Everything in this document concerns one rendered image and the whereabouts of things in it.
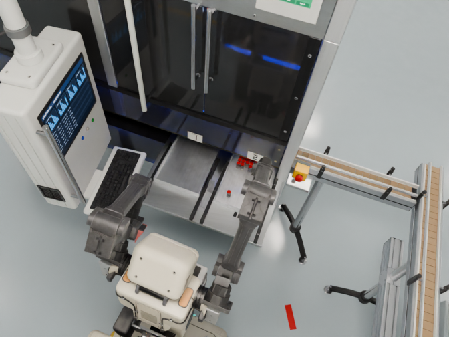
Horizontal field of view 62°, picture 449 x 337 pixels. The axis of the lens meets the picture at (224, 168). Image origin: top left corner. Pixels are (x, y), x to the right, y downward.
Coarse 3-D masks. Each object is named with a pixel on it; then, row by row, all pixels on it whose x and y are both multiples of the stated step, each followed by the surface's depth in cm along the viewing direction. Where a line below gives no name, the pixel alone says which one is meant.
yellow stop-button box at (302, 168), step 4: (300, 160) 197; (296, 164) 196; (300, 164) 196; (304, 164) 196; (308, 164) 196; (296, 168) 194; (300, 168) 194; (304, 168) 194; (308, 168) 194; (296, 172) 194; (300, 172) 193; (304, 172) 193; (308, 172) 193; (292, 176) 199; (304, 176) 195; (304, 180) 197
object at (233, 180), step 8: (232, 160) 212; (232, 168) 209; (224, 176) 205; (232, 176) 206; (240, 176) 207; (248, 176) 207; (272, 176) 208; (224, 184) 203; (232, 184) 204; (240, 184) 204; (216, 192) 196; (224, 192) 200; (232, 192) 201; (240, 192) 201; (216, 200) 194; (224, 200) 198; (232, 200) 198; (240, 200) 198; (232, 208) 194; (240, 208) 192
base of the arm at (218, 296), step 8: (216, 288) 137; (224, 288) 136; (208, 296) 138; (216, 296) 136; (224, 296) 137; (208, 304) 136; (216, 304) 136; (224, 304) 137; (232, 304) 141; (224, 312) 135
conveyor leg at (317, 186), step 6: (318, 186) 223; (312, 192) 231; (318, 192) 229; (312, 198) 235; (306, 204) 243; (300, 210) 255; (306, 210) 249; (300, 216) 257; (294, 222) 270; (300, 222) 264; (294, 228) 273
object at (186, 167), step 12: (180, 144) 216; (192, 144) 216; (204, 144) 217; (168, 156) 210; (180, 156) 211; (192, 156) 212; (204, 156) 212; (216, 156) 210; (168, 168) 206; (180, 168) 207; (192, 168) 207; (204, 168) 208; (156, 180) 199; (168, 180) 202; (180, 180) 203; (192, 180) 203; (204, 180) 200; (192, 192) 196
